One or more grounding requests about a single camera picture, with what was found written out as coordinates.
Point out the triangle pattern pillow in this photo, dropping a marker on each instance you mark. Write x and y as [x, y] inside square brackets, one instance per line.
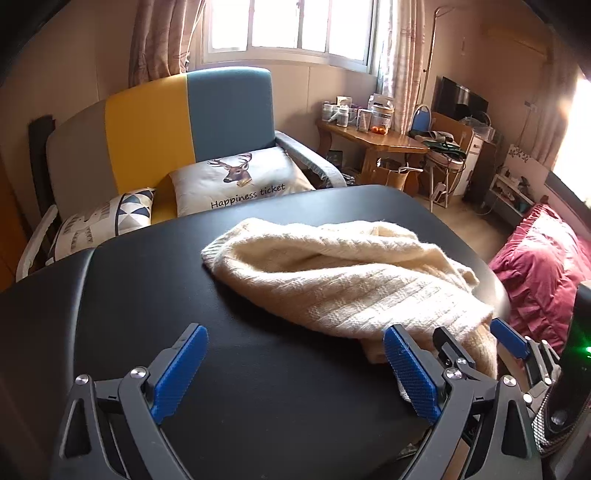
[106, 217]

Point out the large window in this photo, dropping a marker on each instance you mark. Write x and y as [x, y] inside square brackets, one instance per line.
[291, 27]

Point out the dark upright board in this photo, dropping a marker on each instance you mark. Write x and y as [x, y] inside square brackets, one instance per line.
[41, 157]

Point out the grey yellow blue sofa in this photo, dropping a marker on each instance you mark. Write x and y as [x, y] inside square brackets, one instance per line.
[221, 110]

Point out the cream knitted sweater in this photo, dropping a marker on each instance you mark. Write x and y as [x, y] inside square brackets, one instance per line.
[332, 281]

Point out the dark clothes pile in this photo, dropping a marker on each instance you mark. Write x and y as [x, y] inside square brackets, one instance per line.
[438, 142]

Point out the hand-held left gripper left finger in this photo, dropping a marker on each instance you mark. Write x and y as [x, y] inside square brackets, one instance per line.
[178, 374]

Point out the wooden cabinet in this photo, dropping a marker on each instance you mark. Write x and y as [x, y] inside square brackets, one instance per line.
[455, 131]

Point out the leaf print board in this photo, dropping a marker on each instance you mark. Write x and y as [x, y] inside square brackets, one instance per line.
[521, 156]

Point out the wooden desk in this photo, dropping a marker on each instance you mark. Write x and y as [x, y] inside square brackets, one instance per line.
[374, 141]

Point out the black television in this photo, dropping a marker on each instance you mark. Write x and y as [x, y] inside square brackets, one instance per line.
[459, 99]

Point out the brown paper bag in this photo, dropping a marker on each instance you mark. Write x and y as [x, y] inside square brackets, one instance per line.
[392, 177]

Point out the deer print pillow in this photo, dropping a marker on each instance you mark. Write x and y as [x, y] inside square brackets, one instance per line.
[258, 184]

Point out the thin metal pole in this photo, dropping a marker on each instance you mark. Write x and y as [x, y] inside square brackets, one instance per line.
[431, 46]

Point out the blue metal frame chair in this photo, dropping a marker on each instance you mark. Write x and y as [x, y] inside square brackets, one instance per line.
[421, 119]

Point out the low white shelf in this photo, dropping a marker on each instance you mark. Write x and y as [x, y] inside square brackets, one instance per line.
[510, 194]

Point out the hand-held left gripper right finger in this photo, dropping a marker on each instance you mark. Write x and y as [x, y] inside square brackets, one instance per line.
[411, 374]

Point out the bright side window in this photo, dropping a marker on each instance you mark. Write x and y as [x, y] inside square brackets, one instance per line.
[575, 138]

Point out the red ruffled bedspread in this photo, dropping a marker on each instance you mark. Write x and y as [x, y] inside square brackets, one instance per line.
[540, 267]

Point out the clear jar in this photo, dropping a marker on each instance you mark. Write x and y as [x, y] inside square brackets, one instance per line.
[364, 120]

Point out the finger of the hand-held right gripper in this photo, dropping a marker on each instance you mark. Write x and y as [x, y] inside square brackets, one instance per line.
[508, 337]
[450, 348]

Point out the white cabinet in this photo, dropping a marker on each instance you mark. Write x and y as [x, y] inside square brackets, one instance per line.
[480, 161]

